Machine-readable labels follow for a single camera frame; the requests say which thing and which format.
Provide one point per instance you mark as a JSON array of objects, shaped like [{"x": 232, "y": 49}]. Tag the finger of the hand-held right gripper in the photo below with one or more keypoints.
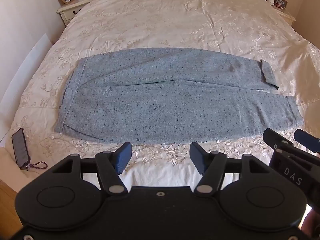
[
  {"x": 308, "y": 141},
  {"x": 276, "y": 140}
]

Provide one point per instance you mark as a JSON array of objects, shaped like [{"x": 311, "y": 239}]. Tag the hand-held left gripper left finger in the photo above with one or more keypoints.
[{"x": 123, "y": 156}]

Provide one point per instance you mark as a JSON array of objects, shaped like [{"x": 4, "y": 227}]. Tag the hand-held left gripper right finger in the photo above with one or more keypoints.
[{"x": 197, "y": 156}]

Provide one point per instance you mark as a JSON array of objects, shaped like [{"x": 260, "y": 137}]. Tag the grey speckled pants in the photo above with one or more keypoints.
[{"x": 162, "y": 105}]

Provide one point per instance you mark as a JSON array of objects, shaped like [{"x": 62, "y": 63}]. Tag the black smartphone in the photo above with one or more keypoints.
[{"x": 20, "y": 147}]

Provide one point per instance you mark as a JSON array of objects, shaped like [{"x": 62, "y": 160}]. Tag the cream embroidered bedspread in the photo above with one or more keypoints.
[{"x": 162, "y": 17}]

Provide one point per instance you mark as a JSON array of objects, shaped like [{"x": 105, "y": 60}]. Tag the cream nightstand with drawer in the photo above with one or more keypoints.
[{"x": 72, "y": 11}]

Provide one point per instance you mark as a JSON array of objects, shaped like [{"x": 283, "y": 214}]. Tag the brown photo frame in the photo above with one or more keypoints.
[{"x": 280, "y": 2}]

